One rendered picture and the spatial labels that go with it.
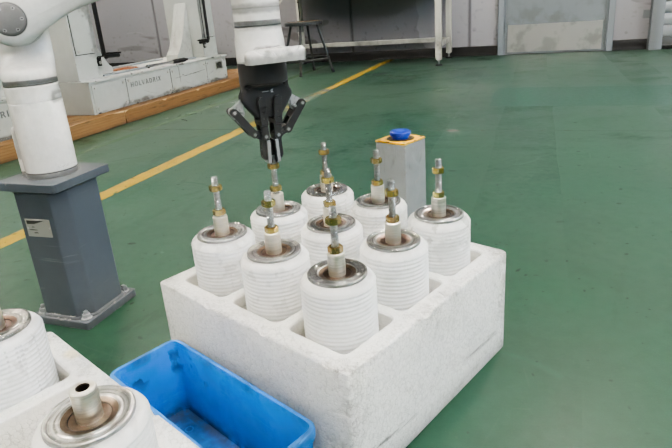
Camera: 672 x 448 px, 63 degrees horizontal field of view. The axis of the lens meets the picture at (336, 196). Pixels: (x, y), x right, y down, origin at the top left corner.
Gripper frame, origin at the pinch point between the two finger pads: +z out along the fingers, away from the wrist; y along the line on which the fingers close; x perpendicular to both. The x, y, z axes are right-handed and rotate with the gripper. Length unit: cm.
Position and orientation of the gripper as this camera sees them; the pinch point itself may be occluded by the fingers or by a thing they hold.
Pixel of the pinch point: (271, 150)
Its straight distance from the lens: 90.1
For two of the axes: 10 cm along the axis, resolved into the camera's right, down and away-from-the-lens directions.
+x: 4.6, 2.7, -8.5
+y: -8.9, 2.1, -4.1
